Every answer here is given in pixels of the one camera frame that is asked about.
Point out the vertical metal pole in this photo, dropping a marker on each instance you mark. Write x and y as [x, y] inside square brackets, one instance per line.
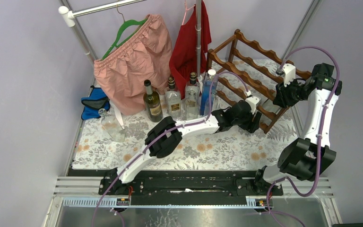
[198, 33]

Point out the blue glass bottle silver cap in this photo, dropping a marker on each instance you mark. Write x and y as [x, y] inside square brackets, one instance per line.
[209, 82]

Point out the small clear bottle bluish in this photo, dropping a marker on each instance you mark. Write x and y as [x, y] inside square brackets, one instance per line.
[211, 103]

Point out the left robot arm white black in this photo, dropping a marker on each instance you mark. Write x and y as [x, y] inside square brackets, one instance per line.
[163, 139]

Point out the pink skirt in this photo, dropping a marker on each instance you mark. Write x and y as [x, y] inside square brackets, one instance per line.
[145, 56]

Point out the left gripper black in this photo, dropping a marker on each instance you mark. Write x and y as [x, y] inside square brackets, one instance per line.
[248, 124]

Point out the clear square liquor bottle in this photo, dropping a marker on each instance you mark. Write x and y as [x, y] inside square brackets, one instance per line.
[173, 99]

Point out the clear glass flask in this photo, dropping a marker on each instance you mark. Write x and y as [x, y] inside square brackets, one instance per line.
[112, 126]

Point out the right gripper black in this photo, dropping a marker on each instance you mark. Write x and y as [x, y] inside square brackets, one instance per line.
[281, 98]

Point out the red garment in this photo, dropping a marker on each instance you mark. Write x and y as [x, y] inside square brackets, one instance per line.
[183, 60]

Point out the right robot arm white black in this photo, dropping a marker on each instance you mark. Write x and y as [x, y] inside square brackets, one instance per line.
[309, 155]

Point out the green clothes hanger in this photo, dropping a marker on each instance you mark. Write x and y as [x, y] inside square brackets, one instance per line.
[126, 24]

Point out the blue black bag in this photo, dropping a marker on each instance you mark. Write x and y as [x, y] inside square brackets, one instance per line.
[93, 103]

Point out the wooden wine rack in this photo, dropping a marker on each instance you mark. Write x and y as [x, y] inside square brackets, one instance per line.
[230, 66]

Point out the metal clothes rail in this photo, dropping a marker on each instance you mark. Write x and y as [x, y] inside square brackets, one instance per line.
[96, 27]

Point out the small clear glass bottle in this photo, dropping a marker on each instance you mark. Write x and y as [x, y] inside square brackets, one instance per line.
[191, 106]

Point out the dark green wine bottle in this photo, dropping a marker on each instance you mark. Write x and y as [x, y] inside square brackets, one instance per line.
[152, 102]

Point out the clear bottle black gold cap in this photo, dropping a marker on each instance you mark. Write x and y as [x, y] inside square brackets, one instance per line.
[193, 86]

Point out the pink clothes hanger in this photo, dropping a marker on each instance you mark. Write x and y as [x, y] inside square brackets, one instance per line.
[189, 6]

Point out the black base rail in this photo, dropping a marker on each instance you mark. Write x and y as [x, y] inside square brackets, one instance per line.
[184, 187]

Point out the clear glass wine bottle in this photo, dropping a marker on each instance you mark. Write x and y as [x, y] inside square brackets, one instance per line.
[271, 110]

